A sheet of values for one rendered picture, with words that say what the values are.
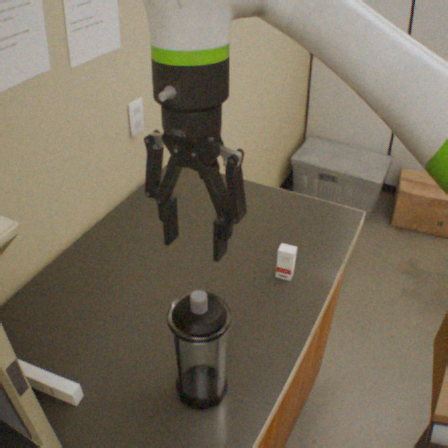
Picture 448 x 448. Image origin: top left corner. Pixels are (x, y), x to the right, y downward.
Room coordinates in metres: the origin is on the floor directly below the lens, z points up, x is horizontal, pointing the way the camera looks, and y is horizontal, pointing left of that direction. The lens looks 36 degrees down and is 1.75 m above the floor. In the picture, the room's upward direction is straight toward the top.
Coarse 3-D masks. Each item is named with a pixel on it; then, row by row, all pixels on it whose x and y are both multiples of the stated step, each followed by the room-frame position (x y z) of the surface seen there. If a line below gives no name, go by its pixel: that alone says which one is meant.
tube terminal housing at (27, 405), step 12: (0, 324) 0.38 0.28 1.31; (0, 336) 0.38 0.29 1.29; (0, 348) 0.37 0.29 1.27; (0, 360) 0.36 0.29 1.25; (12, 360) 0.38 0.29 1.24; (0, 372) 0.38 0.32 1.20; (12, 384) 0.36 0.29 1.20; (12, 396) 0.37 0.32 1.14; (24, 396) 0.37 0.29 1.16; (24, 408) 0.36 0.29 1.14; (36, 408) 0.38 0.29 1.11; (24, 420) 0.37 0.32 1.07; (36, 420) 0.37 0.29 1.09; (36, 432) 0.38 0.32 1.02; (48, 432) 0.37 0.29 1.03; (48, 444) 0.36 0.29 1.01; (60, 444) 0.38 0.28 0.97
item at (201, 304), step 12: (192, 300) 0.53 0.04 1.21; (204, 300) 0.53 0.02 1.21; (216, 300) 0.56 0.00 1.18; (180, 312) 0.53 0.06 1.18; (192, 312) 0.53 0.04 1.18; (204, 312) 0.53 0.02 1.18; (216, 312) 0.53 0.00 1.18; (180, 324) 0.51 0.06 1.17; (192, 324) 0.51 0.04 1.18; (204, 324) 0.51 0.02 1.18; (216, 324) 0.51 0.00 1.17
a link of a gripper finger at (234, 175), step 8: (232, 160) 0.50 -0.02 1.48; (232, 168) 0.51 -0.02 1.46; (240, 168) 0.52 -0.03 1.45; (232, 176) 0.51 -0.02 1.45; (240, 176) 0.52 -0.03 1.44; (232, 184) 0.51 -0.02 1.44; (240, 184) 0.52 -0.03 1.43; (232, 192) 0.50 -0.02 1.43; (240, 192) 0.51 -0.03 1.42; (232, 200) 0.50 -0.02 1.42; (240, 200) 0.51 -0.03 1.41; (232, 208) 0.50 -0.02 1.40; (240, 208) 0.51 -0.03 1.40; (232, 216) 0.50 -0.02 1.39; (240, 216) 0.50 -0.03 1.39
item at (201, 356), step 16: (224, 304) 0.57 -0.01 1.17; (192, 336) 0.49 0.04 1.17; (208, 336) 0.49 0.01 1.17; (224, 336) 0.53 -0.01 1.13; (192, 352) 0.50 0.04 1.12; (208, 352) 0.50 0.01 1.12; (224, 352) 0.53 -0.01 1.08; (192, 368) 0.50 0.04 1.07; (208, 368) 0.50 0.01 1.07; (224, 368) 0.53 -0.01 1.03; (192, 384) 0.50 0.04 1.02; (208, 384) 0.50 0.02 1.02; (224, 384) 0.53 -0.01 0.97
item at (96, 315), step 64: (192, 192) 1.28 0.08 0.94; (256, 192) 1.28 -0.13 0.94; (64, 256) 0.96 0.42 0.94; (128, 256) 0.96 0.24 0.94; (192, 256) 0.96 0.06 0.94; (256, 256) 0.96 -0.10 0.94; (320, 256) 0.96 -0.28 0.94; (0, 320) 0.71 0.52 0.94; (64, 320) 0.72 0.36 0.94; (128, 320) 0.73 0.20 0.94; (256, 320) 0.73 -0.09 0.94; (320, 320) 0.76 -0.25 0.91; (128, 384) 0.55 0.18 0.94; (256, 384) 0.56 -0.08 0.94
